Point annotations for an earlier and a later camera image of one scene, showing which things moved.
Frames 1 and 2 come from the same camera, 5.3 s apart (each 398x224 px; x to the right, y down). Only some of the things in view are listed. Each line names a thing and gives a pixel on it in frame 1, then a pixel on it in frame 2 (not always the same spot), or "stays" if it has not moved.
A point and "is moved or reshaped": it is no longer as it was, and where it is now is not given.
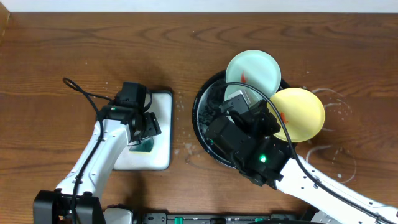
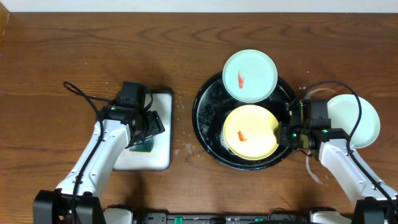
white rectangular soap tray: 159,158 stays
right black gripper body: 265,125 -> 290,135
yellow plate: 301,112 is moved or reshaped
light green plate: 252,94 -> 343,111
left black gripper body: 150,125 stays
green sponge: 145,147 stays
